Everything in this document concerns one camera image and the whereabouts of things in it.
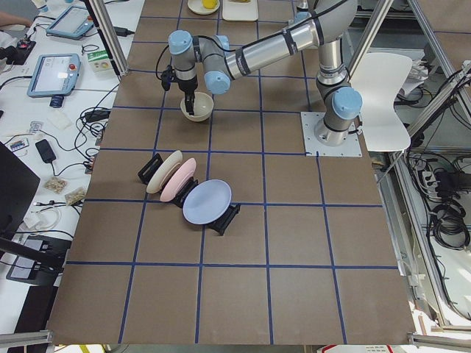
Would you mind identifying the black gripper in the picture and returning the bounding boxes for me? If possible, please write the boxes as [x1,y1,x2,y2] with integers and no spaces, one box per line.
[178,77,198,115]

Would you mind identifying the white ceramic bowl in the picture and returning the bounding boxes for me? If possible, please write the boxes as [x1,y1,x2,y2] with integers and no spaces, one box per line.
[180,92,214,122]

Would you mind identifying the yellow lemon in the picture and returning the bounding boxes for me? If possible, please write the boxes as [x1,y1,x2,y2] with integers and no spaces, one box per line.
[202,0,218,10]

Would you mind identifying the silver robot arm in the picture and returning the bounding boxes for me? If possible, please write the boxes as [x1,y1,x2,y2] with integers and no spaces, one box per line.
[160,0,363,146]

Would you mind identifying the cream plate in rack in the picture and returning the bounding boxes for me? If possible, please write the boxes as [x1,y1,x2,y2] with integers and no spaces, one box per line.
[146,150,183,193]

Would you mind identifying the pink plate in rack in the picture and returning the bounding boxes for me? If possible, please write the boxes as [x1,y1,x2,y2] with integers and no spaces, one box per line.
[160,157,196,202]

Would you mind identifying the shallow cream plate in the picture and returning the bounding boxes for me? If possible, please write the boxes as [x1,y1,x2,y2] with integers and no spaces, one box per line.
[187,0,220,15]

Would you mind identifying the white rectangular tray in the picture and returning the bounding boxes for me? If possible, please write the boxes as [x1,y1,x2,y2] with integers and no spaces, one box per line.
[222,0,258,21]

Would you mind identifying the black power adapter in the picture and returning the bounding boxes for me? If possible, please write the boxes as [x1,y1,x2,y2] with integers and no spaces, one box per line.
[84,109,110,124]

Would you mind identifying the green white carton box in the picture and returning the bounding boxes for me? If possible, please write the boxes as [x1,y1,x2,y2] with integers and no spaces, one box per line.
[87,50,112,73]

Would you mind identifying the lavender plate in rack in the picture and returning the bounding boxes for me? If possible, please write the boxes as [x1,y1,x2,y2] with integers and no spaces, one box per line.
[183,179,232,225]

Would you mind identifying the black plate rack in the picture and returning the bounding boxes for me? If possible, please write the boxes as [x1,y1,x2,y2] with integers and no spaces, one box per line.
[138,154,241,236]

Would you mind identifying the blue teach pendant near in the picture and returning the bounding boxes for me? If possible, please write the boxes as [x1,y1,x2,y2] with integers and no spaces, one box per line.
[27,54,81,98]

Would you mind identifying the blue teach pendant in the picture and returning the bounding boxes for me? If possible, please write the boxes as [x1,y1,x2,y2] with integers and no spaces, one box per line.
[46,6,94,40]
[27,54,81,98]

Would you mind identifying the blue teach pendant far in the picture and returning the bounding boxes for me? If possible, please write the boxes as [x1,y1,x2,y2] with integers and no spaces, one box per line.
[46,6,94,40]

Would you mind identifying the black smartphone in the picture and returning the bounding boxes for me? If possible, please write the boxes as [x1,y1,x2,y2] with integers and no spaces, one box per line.
[35,139,57,163]

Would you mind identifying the white plastic chair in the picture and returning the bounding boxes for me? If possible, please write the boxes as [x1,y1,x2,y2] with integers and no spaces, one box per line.
[350,52,412,152]

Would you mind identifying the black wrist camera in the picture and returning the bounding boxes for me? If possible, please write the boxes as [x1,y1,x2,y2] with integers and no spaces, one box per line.
[160,65,175,92]

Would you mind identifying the aluminium frame post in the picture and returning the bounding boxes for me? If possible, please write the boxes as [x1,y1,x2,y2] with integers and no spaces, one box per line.
[84,0,129,77]

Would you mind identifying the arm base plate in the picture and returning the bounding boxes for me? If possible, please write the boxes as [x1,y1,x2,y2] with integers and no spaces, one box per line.
[300,112,362,157]

